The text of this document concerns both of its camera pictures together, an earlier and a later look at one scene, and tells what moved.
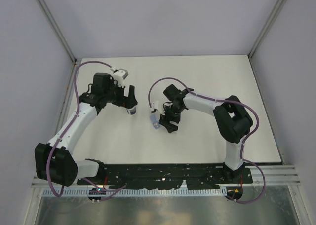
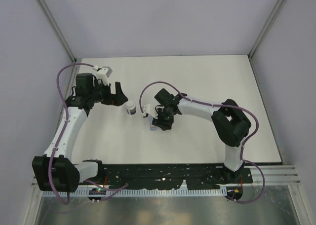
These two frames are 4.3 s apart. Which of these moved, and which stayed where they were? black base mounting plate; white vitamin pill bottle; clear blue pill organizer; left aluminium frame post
Moved: clear blue pill organizer
Stayed: black base mounting plate; white vitamin pill bottle; left aluminium frame post
